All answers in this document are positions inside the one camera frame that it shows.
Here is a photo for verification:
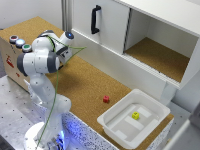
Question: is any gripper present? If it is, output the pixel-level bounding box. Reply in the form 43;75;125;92
55;45;72;64

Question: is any green button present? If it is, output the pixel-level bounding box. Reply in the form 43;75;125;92
21;43;33;54

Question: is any blue button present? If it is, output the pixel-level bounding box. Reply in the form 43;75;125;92
15;38;26;49

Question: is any red button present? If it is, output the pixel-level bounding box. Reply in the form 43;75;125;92
9;34;19;44

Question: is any white sliding door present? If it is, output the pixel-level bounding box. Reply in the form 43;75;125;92
72;0;131;56

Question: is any pink block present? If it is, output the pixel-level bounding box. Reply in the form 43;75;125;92
102;95;111;104

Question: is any yellow block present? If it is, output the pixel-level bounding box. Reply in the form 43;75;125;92
131;111;141;121

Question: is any white cabinet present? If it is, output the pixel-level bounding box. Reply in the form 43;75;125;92
71;0;200;108

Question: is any white plastic box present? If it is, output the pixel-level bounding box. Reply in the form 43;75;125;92
96;88;172;150

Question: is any green cable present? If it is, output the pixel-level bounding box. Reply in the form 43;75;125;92
34;34;87;150

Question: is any black door handle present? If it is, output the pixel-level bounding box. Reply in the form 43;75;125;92
90;4;102;35

